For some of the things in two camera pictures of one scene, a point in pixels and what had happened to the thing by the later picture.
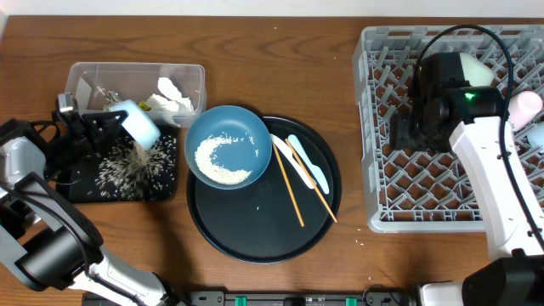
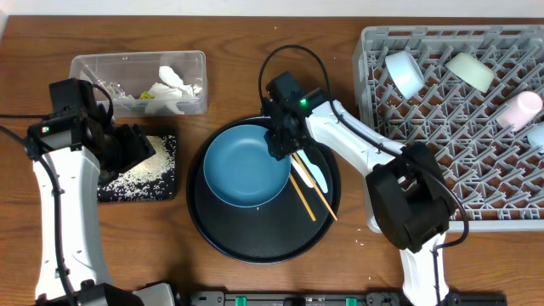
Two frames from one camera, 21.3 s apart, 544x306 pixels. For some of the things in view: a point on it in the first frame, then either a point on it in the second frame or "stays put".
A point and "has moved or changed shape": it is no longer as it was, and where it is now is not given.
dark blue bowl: x=228 y=147 → x=240 y=169
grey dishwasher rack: x=431 y=191 stays put
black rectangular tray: x=125 y=172 stays put
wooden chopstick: x=293 y=201 → x=302 y=196
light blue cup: x=535 y=138 stays put
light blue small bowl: x=142 y=129 → x=405 y=73
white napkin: x=174 y=104 has moved or changed shape
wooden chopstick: x=311 y=181 stays put
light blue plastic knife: x=315 y=171 stays put
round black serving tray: x=281 y=218 stays put
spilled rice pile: x=133 y=173 stays put
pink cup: x=524 y=107 stays put
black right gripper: x=399 y=136 → x=276 y=146
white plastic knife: x=301 y=171 stays put
